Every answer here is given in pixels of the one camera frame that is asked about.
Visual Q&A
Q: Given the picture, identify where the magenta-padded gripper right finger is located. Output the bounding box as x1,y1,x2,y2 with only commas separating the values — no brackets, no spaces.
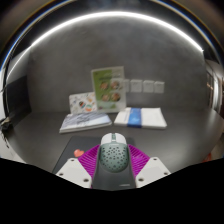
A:
127,143,172,189

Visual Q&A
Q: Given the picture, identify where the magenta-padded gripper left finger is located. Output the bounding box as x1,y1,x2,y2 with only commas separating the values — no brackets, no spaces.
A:
54,143,103,190

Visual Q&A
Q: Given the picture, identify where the pale green perforated computer mouse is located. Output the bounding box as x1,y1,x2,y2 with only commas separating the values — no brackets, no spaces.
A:
99,132,131,174

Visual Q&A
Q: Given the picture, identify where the dark grey printed mouse pad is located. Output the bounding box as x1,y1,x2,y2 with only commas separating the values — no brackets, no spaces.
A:
51,134,137,175

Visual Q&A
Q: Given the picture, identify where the white book with blue band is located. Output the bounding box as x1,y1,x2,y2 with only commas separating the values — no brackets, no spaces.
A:
113,106,168,130

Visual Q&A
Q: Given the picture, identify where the small white colourful-print card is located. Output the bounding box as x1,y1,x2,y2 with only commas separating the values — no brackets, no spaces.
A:
68,91,98,115

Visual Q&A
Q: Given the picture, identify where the green standing menu sheet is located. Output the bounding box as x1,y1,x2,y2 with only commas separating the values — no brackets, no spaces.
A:
90,65,127,114

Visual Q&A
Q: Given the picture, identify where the black-framed glass door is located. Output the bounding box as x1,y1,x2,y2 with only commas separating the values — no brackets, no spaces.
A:
204,61,224,118

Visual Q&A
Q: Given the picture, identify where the white ceiling light strip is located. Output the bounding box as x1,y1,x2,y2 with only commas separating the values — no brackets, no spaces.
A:
0,10,205,78

